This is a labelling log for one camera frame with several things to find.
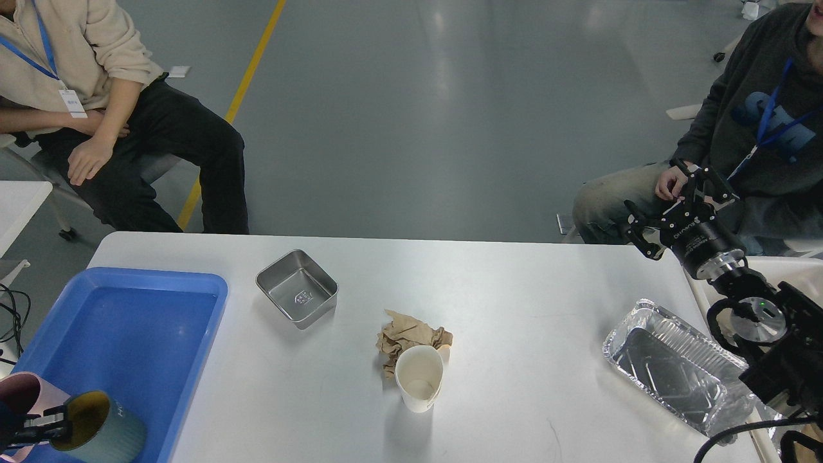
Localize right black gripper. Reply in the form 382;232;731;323
621;158;746;280

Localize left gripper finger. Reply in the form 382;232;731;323
6;405;71;444

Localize teal green mug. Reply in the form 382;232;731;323
49;390;147;462

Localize aluminium foil tray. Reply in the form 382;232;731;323
602;298;759;437

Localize square stainless steel tin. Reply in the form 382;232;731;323
256;249;339;329

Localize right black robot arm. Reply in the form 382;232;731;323
620;160;822;462

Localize pink mug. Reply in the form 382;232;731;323
1;372;69;462

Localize blue plastic tray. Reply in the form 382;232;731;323
13;267;228;462

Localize person in dark hoodie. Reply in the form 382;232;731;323
572;1;822;255

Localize white side table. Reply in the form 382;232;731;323
1;181;53;257

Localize beige waste bin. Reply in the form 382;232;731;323
685;256;822;462

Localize white office chair left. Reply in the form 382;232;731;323
1;134;181;241

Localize crumpled brown paper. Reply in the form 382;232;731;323
375;309;453;380

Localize white paper cup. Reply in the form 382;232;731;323
395;345;444;413

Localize person in beige sweater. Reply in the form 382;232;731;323
1;1;249;235

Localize black cables on floor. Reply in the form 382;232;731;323
0;283;32;358

